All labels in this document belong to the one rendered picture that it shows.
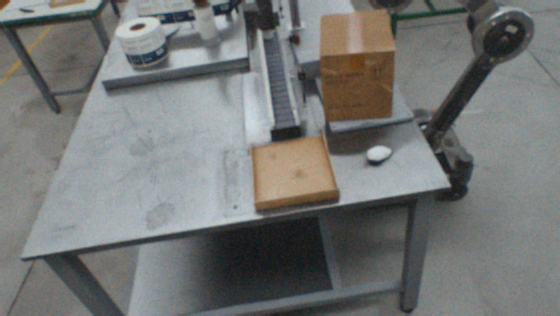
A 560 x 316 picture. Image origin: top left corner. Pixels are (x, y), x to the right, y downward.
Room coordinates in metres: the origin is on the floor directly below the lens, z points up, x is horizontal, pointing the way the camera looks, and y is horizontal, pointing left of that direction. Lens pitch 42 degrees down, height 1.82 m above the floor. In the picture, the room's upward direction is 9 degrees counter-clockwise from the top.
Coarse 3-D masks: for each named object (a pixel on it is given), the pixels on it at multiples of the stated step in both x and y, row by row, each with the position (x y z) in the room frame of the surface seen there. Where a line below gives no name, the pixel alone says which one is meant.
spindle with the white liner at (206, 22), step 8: (192, 0) 1.91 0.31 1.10; (200, 0) 1.90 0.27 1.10; (200, 8) 1.90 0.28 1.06; (208, 8) 1.91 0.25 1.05; (200, 16) 1.90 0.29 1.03; (208, 16) 1.90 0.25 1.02; (200, 24) 1.90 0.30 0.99; (208, 24) 1.90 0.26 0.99; (200, 32) 1.92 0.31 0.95; (208, 32) 1.90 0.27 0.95; (216, 32) 1.92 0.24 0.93; (208, 40) 1.90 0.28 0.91; (216, 40) 1.91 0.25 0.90
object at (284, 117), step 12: (276, 36) 1.88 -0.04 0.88; (264, 48) 1.79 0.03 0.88; (276, 48) 1.77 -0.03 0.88; (276, 60) 1.66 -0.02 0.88; (276, 72) 1.56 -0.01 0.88; (276, 84) 1.47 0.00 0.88; (276, 96) 1.39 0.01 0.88; (288, 96) 1.37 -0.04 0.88; (276, 108) 1.31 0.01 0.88; (288, 108) 1.30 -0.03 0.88; (276, 120) 1.24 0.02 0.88; (288, 120) 1.23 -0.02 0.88
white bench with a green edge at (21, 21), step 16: (96, 0) 2.99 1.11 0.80; (112, 0) 4.71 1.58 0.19; (128, 0) 4.70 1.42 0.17; (0, 16) 2.99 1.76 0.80; (16, 16) 2.94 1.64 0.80; (32, 16) 2.89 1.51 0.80; (48, 16) 2.87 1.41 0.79; (64, 16) 2.86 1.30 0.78; (80, 16) 2.90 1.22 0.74; (96, 16) 2.89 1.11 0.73; (16, 32) 3.03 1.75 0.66; (96, 32) 2.89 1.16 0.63; (16, 48) 2.94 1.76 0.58; (32, 64) 2.96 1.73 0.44; (48, 96) 2.94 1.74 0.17
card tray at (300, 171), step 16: (272, 144) 1.16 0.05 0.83; (288, 144) 1.15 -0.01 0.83; (304, 144) 1.13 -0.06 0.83; (320, 144) 1.12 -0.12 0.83; (256, 160) 1.09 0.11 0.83; (272, 160) 1.08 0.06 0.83; (288, 160) 1.07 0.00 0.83; (304, 160) 1.05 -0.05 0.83; (320, 160) 1.04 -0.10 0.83; (256, 176) 1.01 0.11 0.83; (272, 176) 1.00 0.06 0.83; (288, 176) 0.99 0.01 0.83; (304, 176) 0.98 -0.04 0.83; (320, 176) 0.97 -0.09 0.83; (256, 192) 0.94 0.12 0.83; (272, 192) 0.93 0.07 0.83; (288, 192) 0.92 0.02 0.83; (304, 192) 0.91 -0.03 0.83; (320, 192) 0.87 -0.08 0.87; (336, 192) 0.87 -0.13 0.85; (256, 208) 0.87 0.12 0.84
